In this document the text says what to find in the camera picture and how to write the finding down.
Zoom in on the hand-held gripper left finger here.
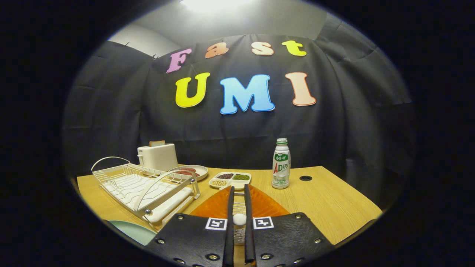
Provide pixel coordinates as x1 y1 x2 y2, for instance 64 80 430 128
147 185 235 267

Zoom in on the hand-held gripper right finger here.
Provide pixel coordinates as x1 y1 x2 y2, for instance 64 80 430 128
243 184 334 267

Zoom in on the pale green plate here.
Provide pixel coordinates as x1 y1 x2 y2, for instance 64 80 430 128
108 220 158 246

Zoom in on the metal wire basket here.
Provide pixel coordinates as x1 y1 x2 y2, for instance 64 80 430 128
233 191 246 245

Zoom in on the white wire dish rack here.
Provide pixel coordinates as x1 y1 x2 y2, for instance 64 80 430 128
91 156 201 228

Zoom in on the beige plate with meat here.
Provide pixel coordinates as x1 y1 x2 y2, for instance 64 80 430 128
169 165 209 181

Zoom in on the white divided dish with beans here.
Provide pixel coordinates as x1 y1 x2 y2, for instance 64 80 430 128
209 172 252 190

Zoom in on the white drink bottle green cap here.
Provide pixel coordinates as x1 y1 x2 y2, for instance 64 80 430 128
272 138 291 189

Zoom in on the white toaster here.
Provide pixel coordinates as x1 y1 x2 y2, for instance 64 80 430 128
137 144 178 172

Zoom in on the black backdrop cloth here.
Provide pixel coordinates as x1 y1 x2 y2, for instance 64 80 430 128
62 15 418 212

